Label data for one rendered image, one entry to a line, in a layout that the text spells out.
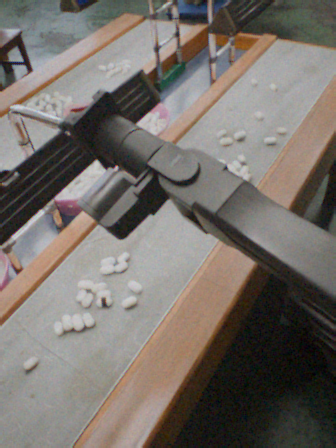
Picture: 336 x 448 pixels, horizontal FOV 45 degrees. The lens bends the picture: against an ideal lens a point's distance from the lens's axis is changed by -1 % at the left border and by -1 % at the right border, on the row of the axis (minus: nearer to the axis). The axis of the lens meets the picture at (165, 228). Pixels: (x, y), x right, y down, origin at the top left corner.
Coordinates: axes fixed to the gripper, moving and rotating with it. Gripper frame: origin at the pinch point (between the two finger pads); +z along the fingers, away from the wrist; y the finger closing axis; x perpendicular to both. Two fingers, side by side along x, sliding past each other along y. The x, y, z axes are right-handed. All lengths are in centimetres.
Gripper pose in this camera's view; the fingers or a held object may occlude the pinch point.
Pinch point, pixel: (70, 111)
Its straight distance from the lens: 62.0
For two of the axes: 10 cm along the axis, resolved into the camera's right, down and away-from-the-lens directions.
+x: 6.5, -7.5, 1.3
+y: 3.3, 4.4, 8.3
